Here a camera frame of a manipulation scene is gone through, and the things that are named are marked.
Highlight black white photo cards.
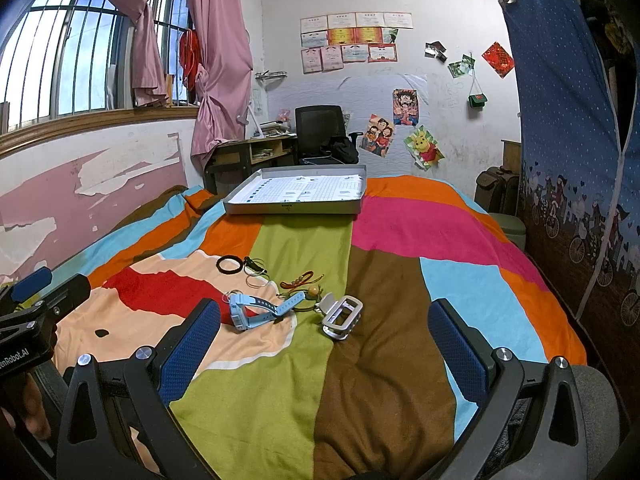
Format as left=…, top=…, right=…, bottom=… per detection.
left=424, top=41, right=447, bottom=63

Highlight grey cardboard tray box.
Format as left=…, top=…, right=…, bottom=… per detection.
left=222, top=165, right=367, bottom=214

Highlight brown suitcase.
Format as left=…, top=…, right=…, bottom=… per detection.
left=474, top=167, right=520, bottom=216

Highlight red square paper decoration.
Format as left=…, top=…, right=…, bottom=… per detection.
left=482, top=42, right=514, bottom=78

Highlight winnie pooh poster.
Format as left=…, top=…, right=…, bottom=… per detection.
left=404, top=126, right=445, bottom=170

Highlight wall certificates cluster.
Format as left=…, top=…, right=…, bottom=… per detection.
left=299, top=12, right=413, bottom=75

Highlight black office chair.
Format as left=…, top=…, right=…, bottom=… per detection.
left=295, top=105, right=359, bottom=165

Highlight anime boy poster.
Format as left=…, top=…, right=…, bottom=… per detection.
left=393, top=89, right=419, bottom=126

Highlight pink curtain left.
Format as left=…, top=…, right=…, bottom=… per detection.
left=108, top=0, right=167, bottom=106

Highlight barred window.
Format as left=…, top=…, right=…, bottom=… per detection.
left=0, top=0, right=199, bottom=134

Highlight blue fabric wardrobe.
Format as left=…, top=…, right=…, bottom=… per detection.
left=499, top=0, right=639, bottom=327

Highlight colourful striped bed blanket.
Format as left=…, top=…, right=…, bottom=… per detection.
left=53, top=177, right=587, bottom=479

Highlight dark wooden desk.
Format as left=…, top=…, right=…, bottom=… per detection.
left=203, top=134, right=297, bottom=194

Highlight large silver bangle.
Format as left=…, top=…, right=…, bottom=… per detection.
left=245, top=274, right=271, bottom=289

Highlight pink curtain right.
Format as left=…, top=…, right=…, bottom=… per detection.
left=186, top=0, right=253, bottom=169

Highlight pink curtain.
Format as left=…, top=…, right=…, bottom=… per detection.
left=186, top=0, right=253, bottom=169
left=108, top=0, right=167, bottom=106

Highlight small green hanging bag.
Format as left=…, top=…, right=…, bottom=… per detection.
left=468, top=93, right=488, bottom=110

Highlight green photo cards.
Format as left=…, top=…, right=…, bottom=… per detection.
left=447, top=54, right=475, bottom=78

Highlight black hair tie ring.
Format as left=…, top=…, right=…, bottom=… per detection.
left=214, top=254, right=245, bottom=276

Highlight person's left hand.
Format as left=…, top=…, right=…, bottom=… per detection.
left=1, top=373, right=51, bottom=441

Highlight olive cord amber bead necklace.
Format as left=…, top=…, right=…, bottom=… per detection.
left=292, top=284, right=327, bottom=312

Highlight cartoon family poster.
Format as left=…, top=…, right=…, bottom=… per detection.
left=359, top=115, right=395, bottom=157

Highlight red beaded cord bracelet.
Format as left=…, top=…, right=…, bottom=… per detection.
left=278, top=270, right=326, bottom=292

